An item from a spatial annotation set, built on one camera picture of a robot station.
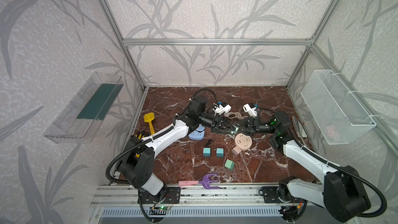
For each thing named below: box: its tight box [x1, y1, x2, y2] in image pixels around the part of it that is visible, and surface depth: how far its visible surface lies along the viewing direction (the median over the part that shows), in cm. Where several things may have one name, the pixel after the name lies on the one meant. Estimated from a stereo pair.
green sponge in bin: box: [76, 83, 124, 121], surface depth 69 cm
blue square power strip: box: [188, 123, 206, 141], surface depth 93 cm
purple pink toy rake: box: [178, 173, 221, 190], surface depth 78 cm
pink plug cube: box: [231, 145, 242, 156], surface depth 88 cm
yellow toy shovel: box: [143, 112, 155, 135], surface depth 104 cm
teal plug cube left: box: [203, 147, 211, 157], surface depth 88 cm
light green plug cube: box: [224, 159, 236, 171], surface depth 83 cm
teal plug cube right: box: [216, 147, 224, 158], surface depth 88 cm
